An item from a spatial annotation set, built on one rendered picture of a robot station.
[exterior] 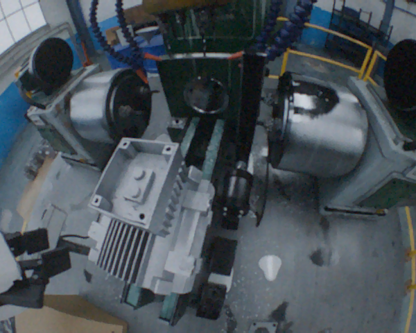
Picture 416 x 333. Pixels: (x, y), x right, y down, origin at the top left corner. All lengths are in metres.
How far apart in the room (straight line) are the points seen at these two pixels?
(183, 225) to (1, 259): 0.24
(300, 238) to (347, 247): 0.20
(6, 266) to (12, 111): 5.70
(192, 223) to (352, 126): 0.35
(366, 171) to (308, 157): 0.16
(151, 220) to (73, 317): 0.46
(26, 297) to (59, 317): 0.42
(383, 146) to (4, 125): 6.01
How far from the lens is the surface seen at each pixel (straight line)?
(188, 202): 0.26
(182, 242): 0.26
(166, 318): 0.44
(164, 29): 0.37
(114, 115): 0.49
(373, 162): 0.43
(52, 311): 0.59
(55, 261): 0.22
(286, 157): 0.36
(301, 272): 0.58
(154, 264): 0.26
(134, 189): 0.23
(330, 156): 0.37
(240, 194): 0.30
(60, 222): 0.45
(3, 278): 0.18
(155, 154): 0.27
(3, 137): 5.73
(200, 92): 0.54
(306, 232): 0.59
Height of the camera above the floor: 1.32
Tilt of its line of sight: 57 degrees down
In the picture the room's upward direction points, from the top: 8 degrees counter-clockwise
